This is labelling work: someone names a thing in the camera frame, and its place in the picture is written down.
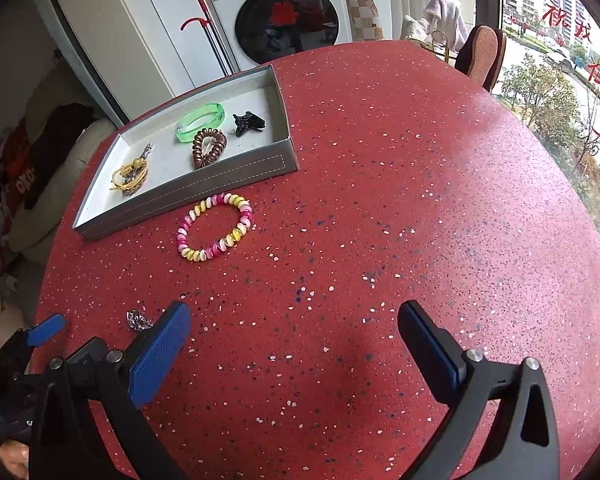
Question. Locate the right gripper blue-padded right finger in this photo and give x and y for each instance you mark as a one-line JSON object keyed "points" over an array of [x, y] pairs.
{"points": [[522, 442]]}

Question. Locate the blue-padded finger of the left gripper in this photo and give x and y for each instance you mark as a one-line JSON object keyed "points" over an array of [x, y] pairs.
{"points": [[39, 334]]}

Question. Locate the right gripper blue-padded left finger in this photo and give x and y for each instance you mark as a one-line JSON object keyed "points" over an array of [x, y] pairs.
{"points": [[126, 380]]}

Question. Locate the grey jewelry tray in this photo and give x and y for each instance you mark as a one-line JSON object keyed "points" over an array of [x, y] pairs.
{"points": [[173, 180]]}

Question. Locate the cream leather sofa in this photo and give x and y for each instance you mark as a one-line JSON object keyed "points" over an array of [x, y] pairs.
{"points": [[33, 230]]}

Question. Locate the green translucent bangle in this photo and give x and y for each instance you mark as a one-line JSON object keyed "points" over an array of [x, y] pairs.
{"points": [[207, 116]]}

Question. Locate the gold bobby pins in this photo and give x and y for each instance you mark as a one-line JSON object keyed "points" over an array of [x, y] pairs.
{"points": [[212, 145]]}

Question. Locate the black claw hair clip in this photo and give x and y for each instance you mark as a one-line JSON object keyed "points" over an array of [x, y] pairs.
{"points": [[248, 122]]}

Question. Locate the brown round chair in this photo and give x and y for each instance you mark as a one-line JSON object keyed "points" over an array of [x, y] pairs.
{"points": [[481, 58]]}

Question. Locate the white washing machine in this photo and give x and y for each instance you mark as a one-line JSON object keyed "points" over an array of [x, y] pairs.
{"points": [[259, 31]]}

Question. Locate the pink white towel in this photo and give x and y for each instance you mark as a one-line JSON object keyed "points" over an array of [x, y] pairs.
{"points": [[444, 20]]}

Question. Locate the checkered rolled mat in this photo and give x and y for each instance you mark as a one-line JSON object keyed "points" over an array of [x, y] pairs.
{"points": [[365, 20]]}

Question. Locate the silver chain clip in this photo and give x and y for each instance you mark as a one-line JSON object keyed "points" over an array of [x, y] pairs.
{"points": [[139, 166]]}

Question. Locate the red handled mop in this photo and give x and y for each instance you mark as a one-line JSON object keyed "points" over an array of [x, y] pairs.
{"points": [[205, 21]]}

